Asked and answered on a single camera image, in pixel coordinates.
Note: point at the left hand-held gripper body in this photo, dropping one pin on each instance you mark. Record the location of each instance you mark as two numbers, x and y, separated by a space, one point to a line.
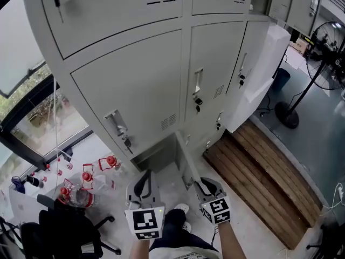
145 220

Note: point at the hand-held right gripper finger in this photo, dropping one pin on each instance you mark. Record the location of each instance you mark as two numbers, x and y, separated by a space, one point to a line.
202 197
218 189

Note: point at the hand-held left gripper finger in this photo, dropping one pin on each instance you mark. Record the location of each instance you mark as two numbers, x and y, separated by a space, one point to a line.
155 196
133 196

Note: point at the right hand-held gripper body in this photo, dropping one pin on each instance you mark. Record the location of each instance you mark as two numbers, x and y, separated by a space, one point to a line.
217 210

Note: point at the grey metal locker cabinet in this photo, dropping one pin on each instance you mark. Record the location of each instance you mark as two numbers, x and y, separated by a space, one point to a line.
129 77

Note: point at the person's left forearm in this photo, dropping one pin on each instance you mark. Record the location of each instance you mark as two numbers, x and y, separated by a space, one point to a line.
141 249

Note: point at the person's right forearm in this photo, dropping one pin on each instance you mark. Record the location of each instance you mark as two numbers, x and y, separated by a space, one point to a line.
229 239

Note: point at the person's left white shoe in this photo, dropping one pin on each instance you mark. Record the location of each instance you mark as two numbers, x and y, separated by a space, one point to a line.
182 207

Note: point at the person's white shoe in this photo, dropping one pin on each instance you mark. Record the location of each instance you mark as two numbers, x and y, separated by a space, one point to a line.
182 207
187 227

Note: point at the person's dark trousers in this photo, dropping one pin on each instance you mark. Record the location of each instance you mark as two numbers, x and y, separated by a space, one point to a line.
175 225

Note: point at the person's right white shoe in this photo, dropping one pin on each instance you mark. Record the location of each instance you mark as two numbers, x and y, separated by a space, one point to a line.
187 227

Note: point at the large clear water jug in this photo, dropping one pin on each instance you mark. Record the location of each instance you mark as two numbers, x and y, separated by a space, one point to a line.
86 176
110 160

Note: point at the brown wooden plank platform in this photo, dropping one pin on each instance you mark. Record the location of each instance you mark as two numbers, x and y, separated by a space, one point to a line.
264 185

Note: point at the large water jug red label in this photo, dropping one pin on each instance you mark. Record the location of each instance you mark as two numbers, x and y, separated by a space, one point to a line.
81 198

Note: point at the person's white shirt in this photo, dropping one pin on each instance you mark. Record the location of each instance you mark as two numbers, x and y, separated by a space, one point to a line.
186 253

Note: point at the small red-capped bottle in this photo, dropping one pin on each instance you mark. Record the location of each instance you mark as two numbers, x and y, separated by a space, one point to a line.
44 178
69 166
59 172

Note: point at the black flask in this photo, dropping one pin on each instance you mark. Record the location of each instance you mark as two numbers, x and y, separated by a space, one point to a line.
35 182

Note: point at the black standing fan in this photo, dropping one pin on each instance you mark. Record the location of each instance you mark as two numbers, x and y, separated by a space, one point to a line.
287 116

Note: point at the white side table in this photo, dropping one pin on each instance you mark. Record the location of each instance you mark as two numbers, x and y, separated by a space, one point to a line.
24 206

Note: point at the blue bag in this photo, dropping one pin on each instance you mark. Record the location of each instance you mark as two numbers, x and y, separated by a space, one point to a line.
18 185

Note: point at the black mesh office chair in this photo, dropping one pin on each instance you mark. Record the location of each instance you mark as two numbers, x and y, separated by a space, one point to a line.
331 236

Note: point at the black framed window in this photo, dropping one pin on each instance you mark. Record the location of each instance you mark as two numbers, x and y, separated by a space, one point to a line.
40 123

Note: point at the white power strip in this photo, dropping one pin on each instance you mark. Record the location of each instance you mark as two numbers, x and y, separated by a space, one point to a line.
340 191

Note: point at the dark blue waste bin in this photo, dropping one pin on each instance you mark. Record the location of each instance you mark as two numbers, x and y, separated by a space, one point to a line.
281 80

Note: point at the tall white foam board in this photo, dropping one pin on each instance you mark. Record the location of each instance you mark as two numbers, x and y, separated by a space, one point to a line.
272 53

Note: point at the white floor sheet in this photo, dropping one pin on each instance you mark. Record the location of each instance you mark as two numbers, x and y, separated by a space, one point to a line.
295 61

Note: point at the brown cardboard box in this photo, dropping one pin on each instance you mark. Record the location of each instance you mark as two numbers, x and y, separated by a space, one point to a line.
299 46

